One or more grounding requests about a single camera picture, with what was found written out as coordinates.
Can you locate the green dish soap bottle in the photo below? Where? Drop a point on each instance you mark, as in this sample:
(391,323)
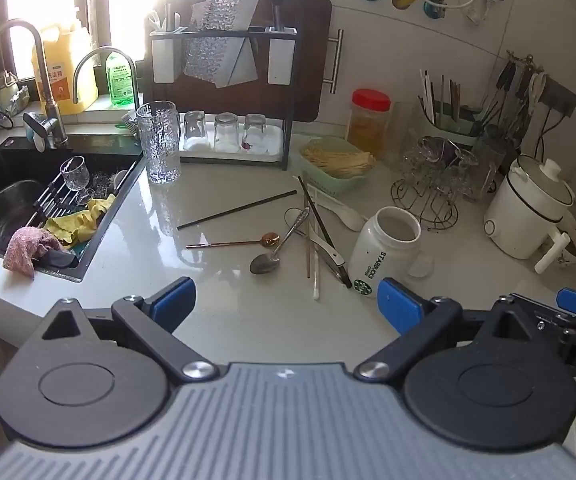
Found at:
(120,80)

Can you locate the white rack cup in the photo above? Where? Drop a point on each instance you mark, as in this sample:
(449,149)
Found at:
(163,60)
(281,57)

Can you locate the brown cutting board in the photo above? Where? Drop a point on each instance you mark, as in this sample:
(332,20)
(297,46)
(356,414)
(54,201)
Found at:
(303,35)

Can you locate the small clear glass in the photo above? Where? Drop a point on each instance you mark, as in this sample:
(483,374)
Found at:
(194,130)
(226,132)
(254,132)

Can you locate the copper spoon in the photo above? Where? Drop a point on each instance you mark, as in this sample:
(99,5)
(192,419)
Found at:
(268,240)

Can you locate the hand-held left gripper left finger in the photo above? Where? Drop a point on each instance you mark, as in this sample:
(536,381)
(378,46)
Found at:
(175,302)

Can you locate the yellow cloth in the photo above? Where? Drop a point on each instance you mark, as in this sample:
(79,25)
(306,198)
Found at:
(80,220)

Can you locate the large white spoon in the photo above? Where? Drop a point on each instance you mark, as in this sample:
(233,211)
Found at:
(345,215)

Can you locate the tall textured glass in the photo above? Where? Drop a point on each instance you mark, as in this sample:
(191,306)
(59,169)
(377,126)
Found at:
(158,145)

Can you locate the red-lid plastic jar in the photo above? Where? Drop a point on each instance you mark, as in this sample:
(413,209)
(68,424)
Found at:
(367,125)

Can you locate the sink drain rack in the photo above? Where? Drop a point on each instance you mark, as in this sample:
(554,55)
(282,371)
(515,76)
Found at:
(53,195)

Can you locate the steel wool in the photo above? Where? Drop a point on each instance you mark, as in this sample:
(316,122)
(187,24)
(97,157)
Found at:
(103,182)

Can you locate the textured glass pitcher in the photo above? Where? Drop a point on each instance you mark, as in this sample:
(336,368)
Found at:
(487,160)

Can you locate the black metal dish rack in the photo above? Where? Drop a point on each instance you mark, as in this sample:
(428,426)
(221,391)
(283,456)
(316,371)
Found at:
(288,110)

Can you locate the green chopstick holder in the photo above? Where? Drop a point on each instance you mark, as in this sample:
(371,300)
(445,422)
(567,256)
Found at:
(447,127)

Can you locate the white ceramic mug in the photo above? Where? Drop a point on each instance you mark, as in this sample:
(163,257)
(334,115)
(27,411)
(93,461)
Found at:
(382,255)

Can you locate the small steel faucet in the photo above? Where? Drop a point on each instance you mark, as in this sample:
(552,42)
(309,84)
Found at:
(118,55)

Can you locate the green plastic basket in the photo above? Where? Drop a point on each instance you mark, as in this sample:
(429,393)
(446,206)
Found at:
(328,182)

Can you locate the steel pot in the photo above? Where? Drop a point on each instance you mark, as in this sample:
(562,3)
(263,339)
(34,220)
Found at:
(3,215)

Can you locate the pink cloth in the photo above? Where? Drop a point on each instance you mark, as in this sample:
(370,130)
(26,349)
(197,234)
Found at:
(23,247)

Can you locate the white scissors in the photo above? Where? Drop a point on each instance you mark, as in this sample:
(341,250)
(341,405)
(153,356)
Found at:
(537,87)

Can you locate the steel spoon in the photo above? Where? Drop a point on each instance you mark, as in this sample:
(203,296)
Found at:
(268,262)

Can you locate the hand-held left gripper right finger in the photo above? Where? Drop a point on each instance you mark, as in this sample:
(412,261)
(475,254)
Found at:
(397,305)

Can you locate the yellow detergent jug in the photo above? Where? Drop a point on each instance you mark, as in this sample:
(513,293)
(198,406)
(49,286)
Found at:
(63,75)

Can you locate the white chopstick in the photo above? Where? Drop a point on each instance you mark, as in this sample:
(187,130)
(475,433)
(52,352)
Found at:
(423,90)
(316,280)
(427,92)

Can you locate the wine glass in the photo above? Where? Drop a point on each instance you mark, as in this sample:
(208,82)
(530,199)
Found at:
(75,175)

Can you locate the row of hanging utensils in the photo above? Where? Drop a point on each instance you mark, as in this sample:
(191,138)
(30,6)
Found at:
(515,95)

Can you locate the white electric pot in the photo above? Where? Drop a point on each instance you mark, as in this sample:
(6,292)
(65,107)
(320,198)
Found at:
(522,215)

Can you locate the white drip tray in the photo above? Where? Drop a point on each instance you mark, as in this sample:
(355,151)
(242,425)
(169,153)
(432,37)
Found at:
(273,145)

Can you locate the tall steel faucet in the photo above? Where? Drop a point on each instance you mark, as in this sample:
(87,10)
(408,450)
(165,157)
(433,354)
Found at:
(48,85)

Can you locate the pile of toothpicks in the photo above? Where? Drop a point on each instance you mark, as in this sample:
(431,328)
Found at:
(338,160)

